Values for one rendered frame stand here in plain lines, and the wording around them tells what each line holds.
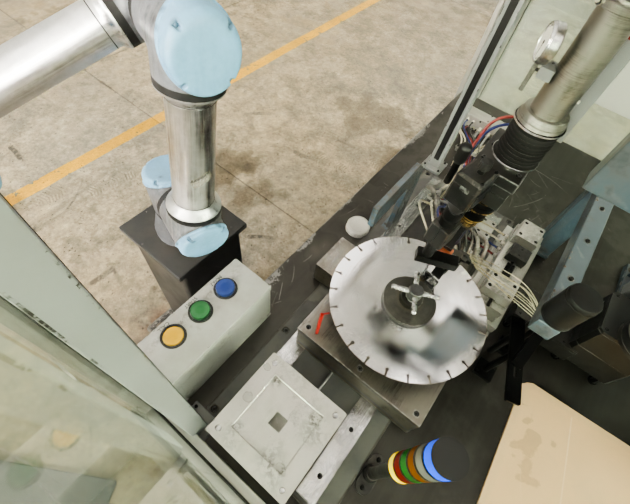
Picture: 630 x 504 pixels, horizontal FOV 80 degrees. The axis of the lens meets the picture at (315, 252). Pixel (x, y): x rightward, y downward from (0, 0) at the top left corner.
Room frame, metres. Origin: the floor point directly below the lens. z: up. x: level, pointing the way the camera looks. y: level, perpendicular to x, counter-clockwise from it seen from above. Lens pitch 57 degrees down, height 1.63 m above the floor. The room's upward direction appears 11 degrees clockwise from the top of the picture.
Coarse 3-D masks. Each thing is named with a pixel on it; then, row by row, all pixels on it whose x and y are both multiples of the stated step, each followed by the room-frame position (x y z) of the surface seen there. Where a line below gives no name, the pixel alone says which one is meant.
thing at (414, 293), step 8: (416, 272) 0.41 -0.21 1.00; (416, 280) 0.39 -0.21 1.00; (392, 288) 0.37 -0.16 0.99; (400, 288) 0.37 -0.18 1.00; (408, 288) 0.37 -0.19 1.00; (416, 288) 0.37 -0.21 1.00; (408, 296) 0.36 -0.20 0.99; (416, 296) 0.36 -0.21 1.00; (424, 296) 0.36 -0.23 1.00; (432, 296) 0.36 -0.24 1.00; (416, 304) 0.34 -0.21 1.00
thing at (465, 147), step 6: (462, 144) 0.47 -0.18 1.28; (468, 144) 0.47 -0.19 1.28; (462, 150) 0.46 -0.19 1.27; (468, 150) 0.46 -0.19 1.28; (456, 156) 0.46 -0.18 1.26; (462, 156) 0.46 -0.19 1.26; (468, 156) 0.46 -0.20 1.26; (456, 162) 0.46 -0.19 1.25; (462, 162) 0.46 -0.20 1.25; (450, 168) 0.47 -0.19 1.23; (456, 168) 0.46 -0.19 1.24; (450, 174) 0.46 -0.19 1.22; (444, 180) 0.47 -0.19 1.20; (450, 180) 0.46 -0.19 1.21
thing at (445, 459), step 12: (432, 444) 0.08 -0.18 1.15; (444, 444) 0.08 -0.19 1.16; (456, 444) 0.08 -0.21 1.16; (432, 456) 0.06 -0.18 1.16; (444, 456) 0.07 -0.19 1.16; (456, 456) 0.07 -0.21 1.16; (468, 456) 0.07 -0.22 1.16; (432, 468) 0.05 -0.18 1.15; (444, 468) 0.05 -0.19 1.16; (456, 468) 0.06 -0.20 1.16; (468, 468) 0.06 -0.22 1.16; (444, 480) 0.04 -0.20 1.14; (456, 480) 0.04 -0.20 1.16
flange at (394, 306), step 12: (408, 276) 0.42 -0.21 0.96; (384, 288) 0.39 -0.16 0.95; (384, 300) 0.36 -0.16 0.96; (396, 300) 0.36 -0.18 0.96; (420, 300) 0.36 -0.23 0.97; (432, 300) 0.38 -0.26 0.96; (396, 312) 0.33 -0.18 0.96; (408, 312) 0.34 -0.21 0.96; (420, 312) 0.34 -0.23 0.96; (432, 312) 0.35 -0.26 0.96; (408, 324) 0.31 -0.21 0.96; (420, 324) 0.32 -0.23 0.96
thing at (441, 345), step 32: (352, 256) 0.45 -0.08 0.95; (384, 256) 0.47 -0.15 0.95; (352, 288) 0.38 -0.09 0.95; (448, 288) 0.42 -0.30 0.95; (352, 320) 0.30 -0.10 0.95; (384, 320) 0.32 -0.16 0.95; (448, 320) 0.34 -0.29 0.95; (480, 320) 0.36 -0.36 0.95; (352, 352) 0.24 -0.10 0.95; (384, 352) 0.25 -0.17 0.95; (416, 352) 0.26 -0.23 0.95; (448, 352) 0.28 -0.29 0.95
